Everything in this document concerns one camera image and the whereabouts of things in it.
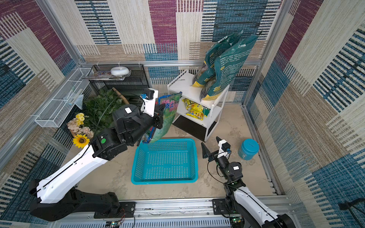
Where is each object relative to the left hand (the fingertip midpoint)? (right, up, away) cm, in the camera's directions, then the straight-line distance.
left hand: (163, 103), depth 58 cm
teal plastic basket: (-3, -34, +33) cm, 47 cm away
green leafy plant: (-42, -1, +28) cm, 50 cm away
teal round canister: (+46, -24, +25) cm, 57 cm away
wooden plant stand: (-59, -26, +30) cm, 71 cm away
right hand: (+22, -17, +18) cm, 33 cm away
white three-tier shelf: (+23, -1, +13) cm, 26 cm away
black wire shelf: (-27, +23, +50) cm, 62 cm away
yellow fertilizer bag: (+14, -1, +31) cm, 35 cm away
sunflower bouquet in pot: (-43, -15, +15) cm, 48 cm away
